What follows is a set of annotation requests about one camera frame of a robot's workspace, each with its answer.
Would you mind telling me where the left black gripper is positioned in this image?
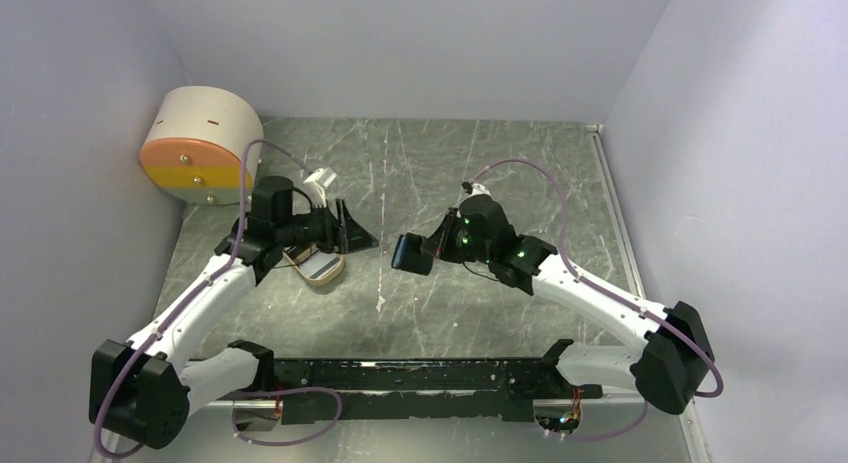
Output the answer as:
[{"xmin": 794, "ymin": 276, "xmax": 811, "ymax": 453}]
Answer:
[{"xmin": 278, "ymin": 198, "xmax": 379, "ymax": 255}]

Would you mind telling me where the black leather card holder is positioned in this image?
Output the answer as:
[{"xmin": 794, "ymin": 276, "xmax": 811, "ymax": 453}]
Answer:
[{"xmin": 391, "ymin": 233, "xmax": 433, "ymax": 276}]

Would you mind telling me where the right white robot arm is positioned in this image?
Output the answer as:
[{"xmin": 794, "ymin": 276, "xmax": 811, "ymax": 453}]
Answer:
[{"xmin": 418, "ymin": 194, "xmax": 715, "ymax": 415}]

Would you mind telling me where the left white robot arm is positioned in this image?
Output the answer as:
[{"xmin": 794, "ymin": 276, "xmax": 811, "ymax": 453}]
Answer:
[{"xmin": 89, "ymin": 176, "xmax": 379, "ymax": 457}]

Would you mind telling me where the beige wooden card tray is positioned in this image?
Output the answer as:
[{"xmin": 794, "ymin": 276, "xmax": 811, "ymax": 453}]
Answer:
[{"xmin": 283, "ymin": 245, "xmax": 345, "ymax": 287}]

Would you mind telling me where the round pastel drawer box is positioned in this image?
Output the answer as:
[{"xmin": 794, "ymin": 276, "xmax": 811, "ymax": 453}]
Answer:
[{"xmin": 139, "ymin": 86, "xmax": 264, "ymax": 206}]

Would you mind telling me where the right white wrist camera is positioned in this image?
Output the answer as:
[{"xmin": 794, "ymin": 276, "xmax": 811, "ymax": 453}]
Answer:
[{"xmin": 461, "ymin": 181, "xmax": 491, "ymax": 198}]

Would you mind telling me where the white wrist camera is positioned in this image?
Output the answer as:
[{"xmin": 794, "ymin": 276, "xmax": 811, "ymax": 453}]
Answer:
[
  {"xmin": 461, "ymin": 181, "xmax": 491, "ymax": 198},
  {"xmin": 303, "ymin": 167, "xmax": 337, "ymax": 207}
]

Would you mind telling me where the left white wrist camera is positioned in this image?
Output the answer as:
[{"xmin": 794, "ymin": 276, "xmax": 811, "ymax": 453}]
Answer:
[{"xmin": 303, "ymin": 167, "xmax": 337, "ymax": 207}]

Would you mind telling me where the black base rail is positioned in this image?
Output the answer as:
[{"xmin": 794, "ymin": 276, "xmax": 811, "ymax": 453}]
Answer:
[{"xmin": 267, "ymin": 357, "xmax": 603, "ymax": 425}]

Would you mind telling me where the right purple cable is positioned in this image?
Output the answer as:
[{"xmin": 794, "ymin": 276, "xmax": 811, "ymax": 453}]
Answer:
[{"xmin": 463, "ymin": 158, "xmax": 725, "ymax": 399}]

